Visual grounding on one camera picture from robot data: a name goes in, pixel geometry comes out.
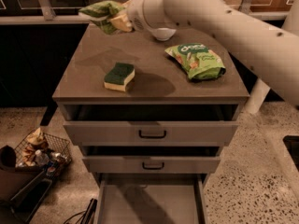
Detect white bowl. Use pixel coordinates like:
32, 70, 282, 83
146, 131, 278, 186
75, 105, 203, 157
151, 28, 177, 41

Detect bottom grey drawer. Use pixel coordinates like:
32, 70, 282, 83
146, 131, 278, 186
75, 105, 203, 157
93, 174, 209, 224

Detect plastic water bottle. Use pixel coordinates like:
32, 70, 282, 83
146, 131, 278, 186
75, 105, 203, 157
35, 149, 50, 166

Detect grey drawer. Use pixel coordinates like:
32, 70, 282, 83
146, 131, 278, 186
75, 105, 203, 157
64, 105, 237, 147
93, 174, 209, 224
82, 147, 221, 174

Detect green jalapeno chip bag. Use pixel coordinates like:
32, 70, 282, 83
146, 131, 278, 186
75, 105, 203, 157
78, 0, 125, 35

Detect crumpled snack bag in basket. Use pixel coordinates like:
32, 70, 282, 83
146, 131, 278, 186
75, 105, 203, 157
26, 128, 49, 149

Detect top grey drawer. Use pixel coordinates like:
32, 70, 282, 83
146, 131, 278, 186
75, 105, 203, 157
64, 105, 237, 147

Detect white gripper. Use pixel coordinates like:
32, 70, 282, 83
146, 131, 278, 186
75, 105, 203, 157
109, 0, 175, 33

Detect black wire basket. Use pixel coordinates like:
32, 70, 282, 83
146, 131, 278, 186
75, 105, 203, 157
15, 133, 72, 180

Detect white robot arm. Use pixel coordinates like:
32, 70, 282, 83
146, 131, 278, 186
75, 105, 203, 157
124, 0, 299, 107

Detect green sour cream chip bag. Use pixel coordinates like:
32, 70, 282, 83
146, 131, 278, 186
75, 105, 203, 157
165, 43, 226, 80

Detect middle grey drawer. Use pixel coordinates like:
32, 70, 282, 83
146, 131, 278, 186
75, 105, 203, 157
82, 147, 221, 174

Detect green and yellow sponge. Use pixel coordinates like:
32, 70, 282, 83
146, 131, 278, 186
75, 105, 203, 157
104, 63, 135, 91

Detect grey drawer cabinet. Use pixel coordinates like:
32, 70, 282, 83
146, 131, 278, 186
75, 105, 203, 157
51, 13, 251, 224

